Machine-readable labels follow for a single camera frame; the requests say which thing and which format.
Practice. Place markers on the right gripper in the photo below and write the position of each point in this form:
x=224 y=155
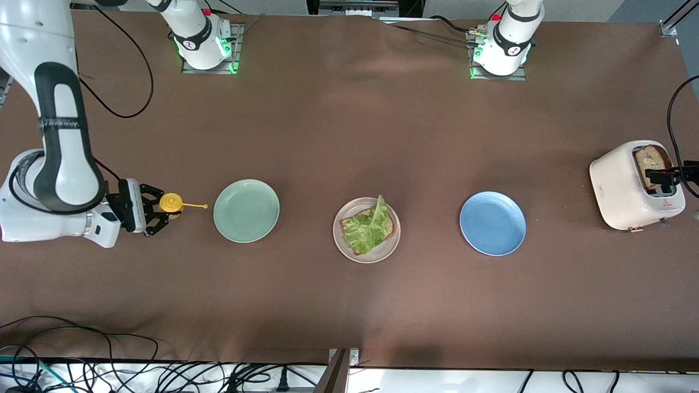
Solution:
x=145 y=208

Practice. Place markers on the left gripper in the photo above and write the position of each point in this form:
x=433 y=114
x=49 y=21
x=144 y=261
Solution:
x=686 y=175

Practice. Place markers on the yellow mustard squeeze bottle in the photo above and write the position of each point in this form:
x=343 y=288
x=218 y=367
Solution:
x=170 y=204

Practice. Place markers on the brown bread slice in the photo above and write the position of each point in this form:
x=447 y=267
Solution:
x=651 y=158
x=391 y=229

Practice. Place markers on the green lettuce leaf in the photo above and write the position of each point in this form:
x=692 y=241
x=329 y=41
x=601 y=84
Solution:
x=366 y=229

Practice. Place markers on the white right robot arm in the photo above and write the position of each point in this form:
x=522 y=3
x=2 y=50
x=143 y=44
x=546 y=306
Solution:
x=60 y=164

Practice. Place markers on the mint green plate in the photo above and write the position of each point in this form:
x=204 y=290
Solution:
x=246 y=213

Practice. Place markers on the blue plate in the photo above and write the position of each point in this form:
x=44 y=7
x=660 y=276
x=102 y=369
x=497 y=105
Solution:
x=492 y=224

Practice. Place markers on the beige plate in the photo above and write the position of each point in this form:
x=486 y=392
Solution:
x=349 y=255

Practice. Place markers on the white toaster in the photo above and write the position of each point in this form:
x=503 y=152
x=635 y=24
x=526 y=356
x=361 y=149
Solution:
x=617 y=196

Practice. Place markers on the black power plug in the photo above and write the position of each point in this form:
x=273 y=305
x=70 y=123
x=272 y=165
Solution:
x=282 y=382

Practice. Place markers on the dark equipment box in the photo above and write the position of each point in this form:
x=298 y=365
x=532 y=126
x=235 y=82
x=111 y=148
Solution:
x=360 y=8

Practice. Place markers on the aluminium corner bracket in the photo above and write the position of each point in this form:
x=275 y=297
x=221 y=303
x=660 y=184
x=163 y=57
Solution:
x=669 y=28

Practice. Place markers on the thin black frame strut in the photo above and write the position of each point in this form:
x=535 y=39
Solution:
x=677 y=13

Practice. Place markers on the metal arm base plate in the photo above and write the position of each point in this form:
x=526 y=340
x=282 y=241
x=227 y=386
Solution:
x=519 y=77
x=236 y=49

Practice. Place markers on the metal table clamp bracket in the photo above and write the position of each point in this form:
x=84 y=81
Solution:
x=336 y=371

